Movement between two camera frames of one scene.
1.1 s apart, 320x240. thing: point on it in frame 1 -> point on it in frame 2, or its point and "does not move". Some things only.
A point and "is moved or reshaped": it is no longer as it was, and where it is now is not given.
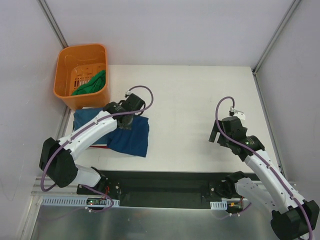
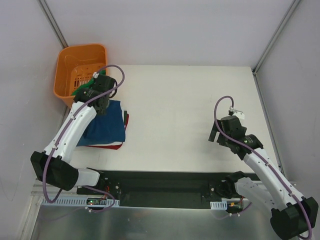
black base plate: [155, 188] does not move
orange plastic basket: [75, 65] does not move
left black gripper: [126, 120] -> [101, 106]
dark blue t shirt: [133, 142] is moved or reshaped
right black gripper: [215, 132] does not move
